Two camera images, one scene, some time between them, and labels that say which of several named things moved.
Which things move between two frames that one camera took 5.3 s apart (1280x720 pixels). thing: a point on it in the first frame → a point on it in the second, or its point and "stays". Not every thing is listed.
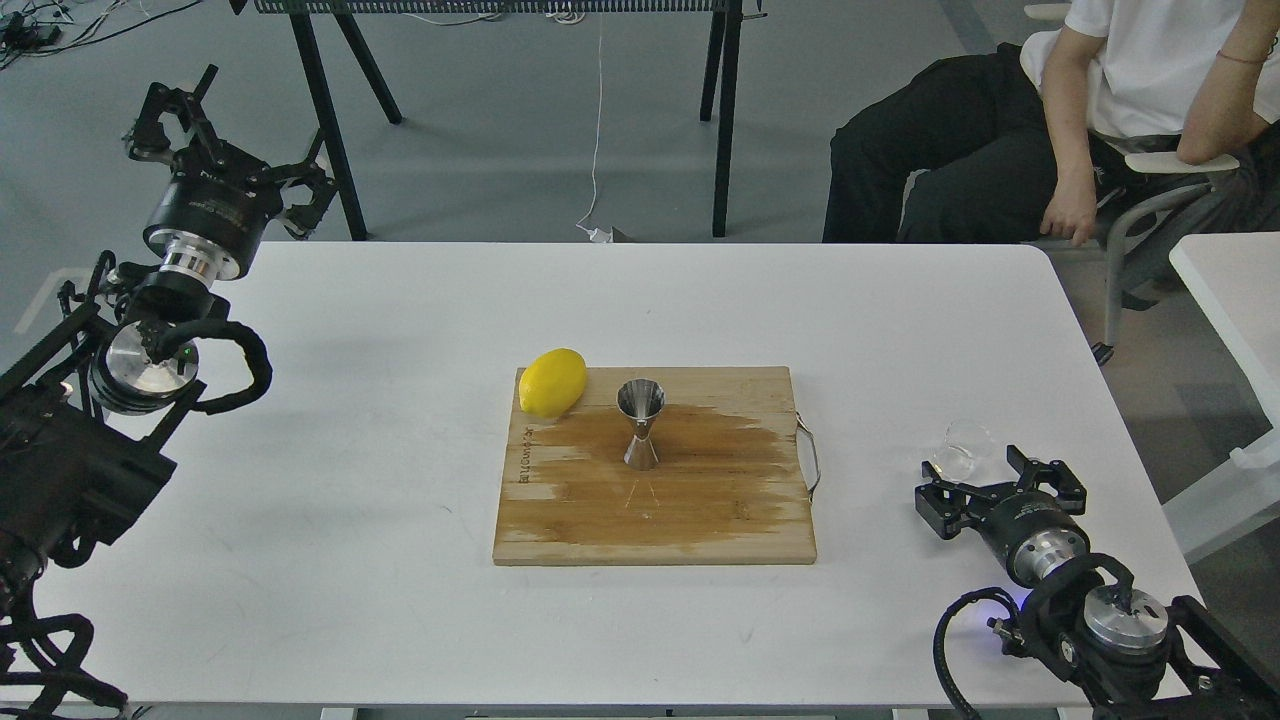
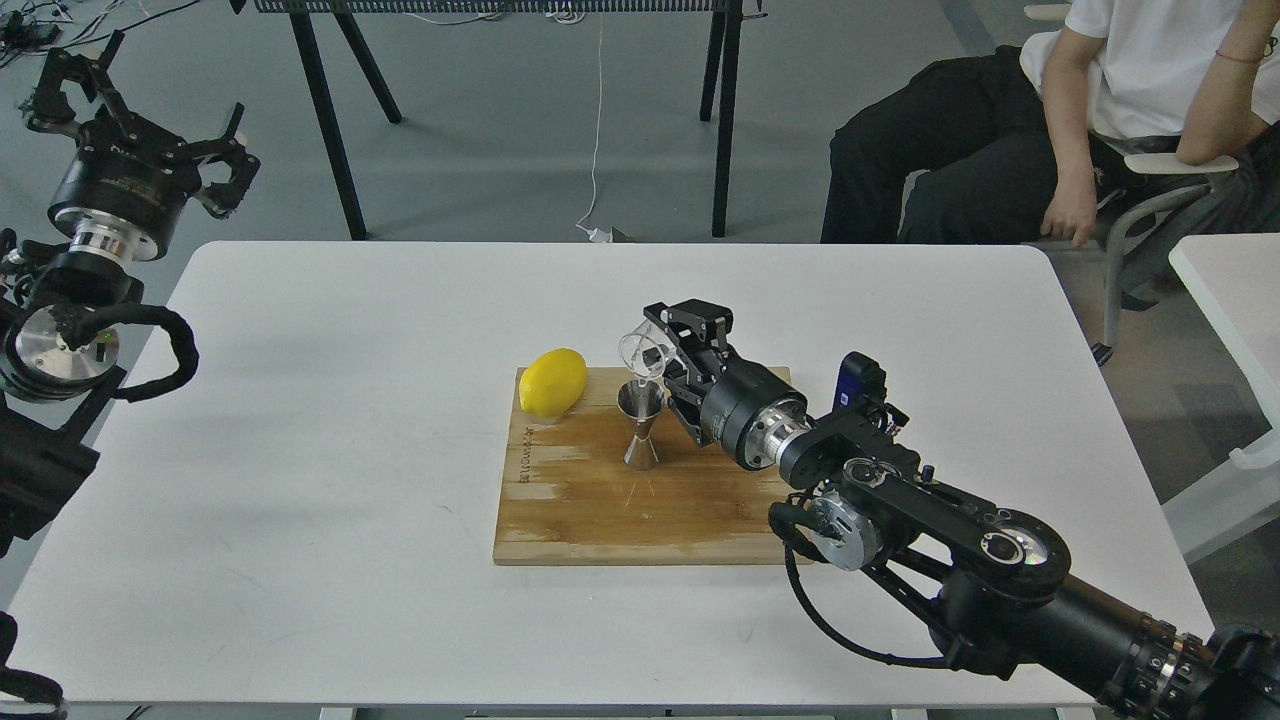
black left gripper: (216, 202) → (128, 185)
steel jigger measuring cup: (643, 400) stays
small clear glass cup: (964, 442) → (642, 357)
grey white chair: (1143, 162) stays
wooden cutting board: (728, 487) stays
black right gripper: (1033, 529) → (748, 410)
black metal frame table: (723, 28) stays
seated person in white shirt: (1017, 137) stays
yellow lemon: (552, 381) stays
